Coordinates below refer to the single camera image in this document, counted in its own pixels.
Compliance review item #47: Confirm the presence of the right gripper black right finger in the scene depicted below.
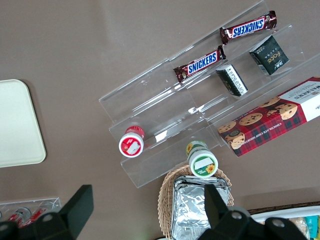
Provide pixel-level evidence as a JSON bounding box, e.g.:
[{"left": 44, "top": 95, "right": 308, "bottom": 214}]
[{"left": 199, "top": 183, "right": 311, "bottom": 240}]

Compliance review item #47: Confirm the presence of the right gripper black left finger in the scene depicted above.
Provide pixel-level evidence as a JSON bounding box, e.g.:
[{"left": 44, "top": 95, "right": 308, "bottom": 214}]
[{"left": 0, "top": 184, "right": 95, "bottom": 240}]

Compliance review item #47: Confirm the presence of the white rectangular snack tray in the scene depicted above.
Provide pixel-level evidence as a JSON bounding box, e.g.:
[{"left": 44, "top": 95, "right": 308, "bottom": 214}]
[{"left": 249, "top": 204, "right": 320, "bottom": 240}]

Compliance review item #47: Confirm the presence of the light wicker basket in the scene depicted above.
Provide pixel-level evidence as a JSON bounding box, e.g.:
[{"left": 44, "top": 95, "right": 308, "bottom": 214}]
[{"left": 157, "top": 164, "right": 235, "bottom": 240}]

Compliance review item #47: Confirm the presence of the cream plastic serving tray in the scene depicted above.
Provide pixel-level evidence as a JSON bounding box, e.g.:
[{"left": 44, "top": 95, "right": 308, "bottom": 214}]
[{"left": 0, "top": 79, "right": 47, "bottom": 168}]

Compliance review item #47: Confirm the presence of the red cola bottle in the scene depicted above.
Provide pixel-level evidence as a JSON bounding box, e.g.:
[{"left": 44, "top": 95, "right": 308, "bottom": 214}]
[
  {"left": 31, "top": 201, "right": 56, "bottom": 222},
  {"left": 7, "top": 207, "right": 32, "bottom": 225}
]

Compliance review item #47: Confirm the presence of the silver foil container stack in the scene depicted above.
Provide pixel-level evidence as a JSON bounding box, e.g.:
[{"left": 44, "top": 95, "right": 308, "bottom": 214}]
[{"left": 170, "top": 175, "right": 231, "bottom": 240}]

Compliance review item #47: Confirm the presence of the clear acrylic bottle rack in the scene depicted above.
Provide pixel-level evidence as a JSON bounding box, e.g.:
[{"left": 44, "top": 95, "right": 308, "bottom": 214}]
[{"left": 0, "top": 196, "right": 62, "bottom": 227}]

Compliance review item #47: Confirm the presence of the green lidded yogurt cup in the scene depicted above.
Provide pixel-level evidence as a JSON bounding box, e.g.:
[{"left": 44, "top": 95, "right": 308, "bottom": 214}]
[{"left": 185, "top": 140, "right": 219, "bottom": 178}]

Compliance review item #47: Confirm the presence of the bagged cookie snack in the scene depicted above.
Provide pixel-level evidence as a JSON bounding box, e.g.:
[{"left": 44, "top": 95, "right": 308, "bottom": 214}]
[{"left": 291, "top": 216, "right": 311, "bottom": 240}]

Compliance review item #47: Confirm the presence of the red lidded yogurt cup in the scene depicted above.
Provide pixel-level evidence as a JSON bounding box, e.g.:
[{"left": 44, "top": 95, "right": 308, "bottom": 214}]
[{"left": 118, "top": 125, "right": 146, "bottom": 158}]

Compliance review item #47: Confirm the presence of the teal snack packet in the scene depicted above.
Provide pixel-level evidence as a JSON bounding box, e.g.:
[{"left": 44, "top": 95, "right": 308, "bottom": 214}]
[{"left": 303, "top": 215, "right": 320, "bottom": 240}]

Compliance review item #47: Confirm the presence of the Walkers shortbread tartan box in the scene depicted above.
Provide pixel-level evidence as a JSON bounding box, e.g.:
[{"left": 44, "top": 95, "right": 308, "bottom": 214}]
[{"left": 216, "top": 76, "right": 320, "bottom": 158}]

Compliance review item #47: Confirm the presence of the clear acrylic stepped display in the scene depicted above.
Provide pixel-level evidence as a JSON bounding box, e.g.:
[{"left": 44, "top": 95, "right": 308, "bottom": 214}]
[{"left": 98, "top": 0, "right": 320, "bottom": 190}]

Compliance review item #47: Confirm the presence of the small black carton box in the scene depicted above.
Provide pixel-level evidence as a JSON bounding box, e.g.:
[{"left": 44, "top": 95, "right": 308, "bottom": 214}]
[
  {"left": 215, "top": 63, "right": 249, "bottom": 97},
  {"left": 249, "top": 34, "right": 290, "bottom": 76}
]

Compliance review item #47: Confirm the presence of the Snickers chocolate bar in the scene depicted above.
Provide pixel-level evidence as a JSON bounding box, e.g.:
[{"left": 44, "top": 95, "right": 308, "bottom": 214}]
[
  {"left": 219, "top": 10, "right": 279, "bottom": 46},
  {"left": 173, "top": 44, "right": 227, "bottom": 83}
]

